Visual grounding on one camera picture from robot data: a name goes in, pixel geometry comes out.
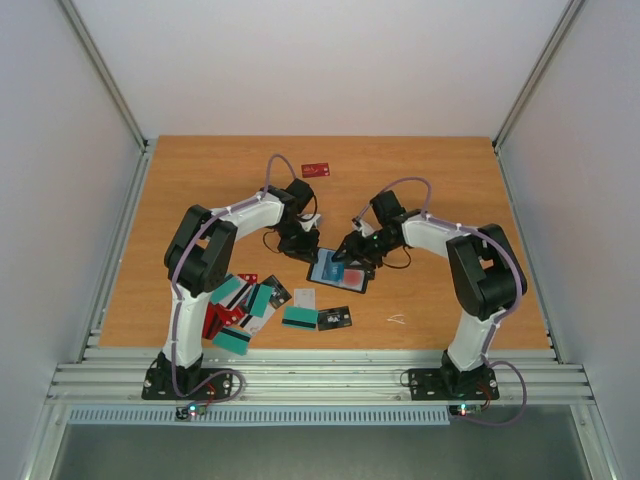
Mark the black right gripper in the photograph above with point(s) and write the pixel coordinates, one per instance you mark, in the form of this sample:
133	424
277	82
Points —
358	245

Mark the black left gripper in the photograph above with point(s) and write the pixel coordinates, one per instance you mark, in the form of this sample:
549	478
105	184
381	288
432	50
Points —
305	252

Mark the black leather card holder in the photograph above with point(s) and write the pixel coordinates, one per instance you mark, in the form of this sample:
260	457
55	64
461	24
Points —
315	272

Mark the red card with black stripe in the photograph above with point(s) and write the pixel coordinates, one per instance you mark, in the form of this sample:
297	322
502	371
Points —
353	279

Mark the blue card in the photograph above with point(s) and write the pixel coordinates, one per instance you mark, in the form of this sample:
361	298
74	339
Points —
333	271

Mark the black vip card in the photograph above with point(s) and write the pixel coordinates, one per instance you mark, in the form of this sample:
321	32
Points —
334	318

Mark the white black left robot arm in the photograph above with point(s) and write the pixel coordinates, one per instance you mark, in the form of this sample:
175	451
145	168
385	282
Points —
200	252

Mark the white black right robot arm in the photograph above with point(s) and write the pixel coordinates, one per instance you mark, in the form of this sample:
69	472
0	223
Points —
487	278

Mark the black card in pile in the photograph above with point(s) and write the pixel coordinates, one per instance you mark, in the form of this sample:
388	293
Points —
279	295

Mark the small red card top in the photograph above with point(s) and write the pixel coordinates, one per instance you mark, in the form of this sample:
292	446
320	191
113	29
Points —
249	278

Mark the teal card middle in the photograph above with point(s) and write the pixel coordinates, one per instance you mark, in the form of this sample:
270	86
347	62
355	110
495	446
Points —
259	300

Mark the teal card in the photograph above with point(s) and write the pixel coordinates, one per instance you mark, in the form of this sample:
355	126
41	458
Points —
232	340
230	286
259	300
299	317

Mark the red card far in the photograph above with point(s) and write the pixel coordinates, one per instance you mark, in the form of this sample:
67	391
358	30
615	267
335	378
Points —
314	170

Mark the teal card right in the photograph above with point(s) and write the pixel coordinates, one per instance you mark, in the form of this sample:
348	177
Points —
299	317

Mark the teal card top left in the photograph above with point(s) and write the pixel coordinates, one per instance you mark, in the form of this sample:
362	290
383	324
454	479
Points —
230	286

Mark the white floral card in pile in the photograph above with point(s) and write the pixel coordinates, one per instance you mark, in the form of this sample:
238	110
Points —
254	324

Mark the red card left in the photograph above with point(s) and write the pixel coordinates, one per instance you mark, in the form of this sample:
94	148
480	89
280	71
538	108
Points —
212	323

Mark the teal card front bottom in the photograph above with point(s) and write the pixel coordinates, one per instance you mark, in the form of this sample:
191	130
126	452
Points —
232	340

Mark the right controller board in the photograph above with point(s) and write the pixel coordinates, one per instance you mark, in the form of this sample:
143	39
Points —
465	410

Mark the controller board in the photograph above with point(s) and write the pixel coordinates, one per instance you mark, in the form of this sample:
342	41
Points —
465	410
191	411

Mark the left controller board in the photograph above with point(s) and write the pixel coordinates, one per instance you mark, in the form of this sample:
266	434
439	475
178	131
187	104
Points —
191	411

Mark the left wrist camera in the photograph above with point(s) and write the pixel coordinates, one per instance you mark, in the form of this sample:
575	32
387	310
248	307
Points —
311	222

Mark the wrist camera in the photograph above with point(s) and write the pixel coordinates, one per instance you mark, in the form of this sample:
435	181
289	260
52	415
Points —
311	222
362	227

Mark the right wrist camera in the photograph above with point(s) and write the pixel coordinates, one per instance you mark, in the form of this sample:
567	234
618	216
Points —
362	227

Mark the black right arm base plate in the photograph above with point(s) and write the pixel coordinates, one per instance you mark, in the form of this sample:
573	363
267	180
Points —
431	384

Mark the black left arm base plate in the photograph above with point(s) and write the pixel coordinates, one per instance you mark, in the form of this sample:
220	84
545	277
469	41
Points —
195	382

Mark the grey slotted cable duct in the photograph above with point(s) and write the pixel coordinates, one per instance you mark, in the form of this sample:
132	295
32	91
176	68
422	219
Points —
261	416

